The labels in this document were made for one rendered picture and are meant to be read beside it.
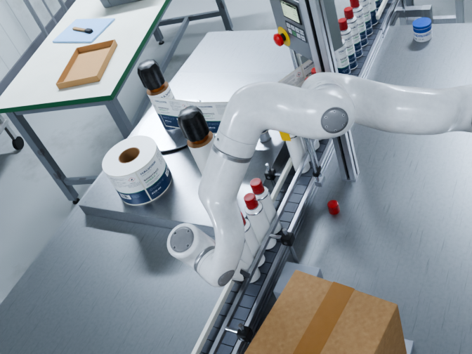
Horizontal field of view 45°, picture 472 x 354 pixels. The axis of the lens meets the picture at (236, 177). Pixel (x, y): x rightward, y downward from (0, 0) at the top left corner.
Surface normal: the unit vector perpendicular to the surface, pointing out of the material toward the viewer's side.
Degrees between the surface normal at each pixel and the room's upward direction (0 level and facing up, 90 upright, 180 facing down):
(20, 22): 90
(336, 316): 0
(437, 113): 63
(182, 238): 20
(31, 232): 0
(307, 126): 77
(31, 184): 0
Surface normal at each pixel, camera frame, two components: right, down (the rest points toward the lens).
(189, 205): -0.29, -0.70
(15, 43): 0.93, -0.05
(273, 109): -0.39, 0.27
